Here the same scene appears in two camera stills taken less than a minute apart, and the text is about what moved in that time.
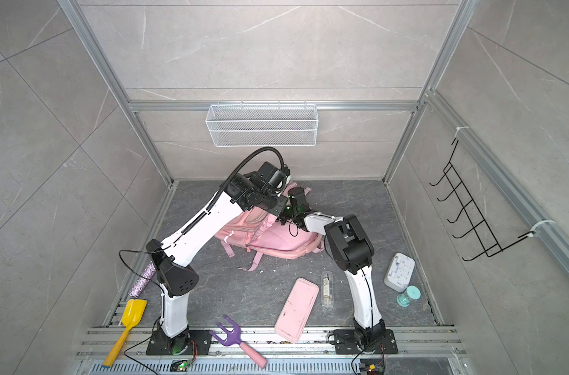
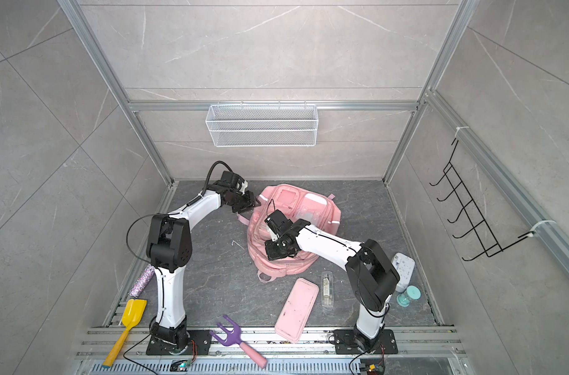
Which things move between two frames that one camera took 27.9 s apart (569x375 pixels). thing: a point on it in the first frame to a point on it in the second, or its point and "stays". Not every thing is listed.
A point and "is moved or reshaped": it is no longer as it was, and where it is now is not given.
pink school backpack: x=264 y=233 is moved or reshaped
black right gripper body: x=290 y=214 to x=278 y=249
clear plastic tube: x=327 y=290 stays
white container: x=399 y=272 stays
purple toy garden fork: x=234 y=338 stays
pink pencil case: x=297 y=310 stays
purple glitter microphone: x=142 y=283 stays
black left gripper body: x=273 y=204 to x=244 y=202
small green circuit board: x=184 y=366 stays
